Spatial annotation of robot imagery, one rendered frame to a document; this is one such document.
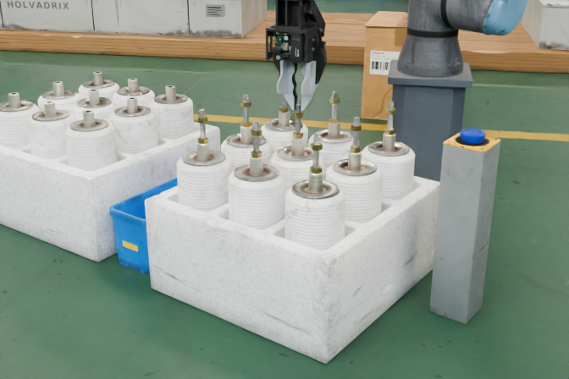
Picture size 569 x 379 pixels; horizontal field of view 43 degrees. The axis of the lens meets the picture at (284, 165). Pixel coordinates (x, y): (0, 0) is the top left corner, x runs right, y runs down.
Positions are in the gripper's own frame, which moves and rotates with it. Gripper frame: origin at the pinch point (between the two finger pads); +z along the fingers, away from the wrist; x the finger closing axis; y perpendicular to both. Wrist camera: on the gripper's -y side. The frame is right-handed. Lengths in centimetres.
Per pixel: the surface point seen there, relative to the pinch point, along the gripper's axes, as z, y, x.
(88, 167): 16.6, 3.1, -42.5
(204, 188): 13.2, 12.7, -12.8
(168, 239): 22.9, 15.1, -19.0
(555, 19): 14, -198, 44
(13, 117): 10, -3, -65
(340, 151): 10.8, -6.6, 6.0
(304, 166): 10.1, 4.5, 2.5
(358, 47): 27, -178, -32
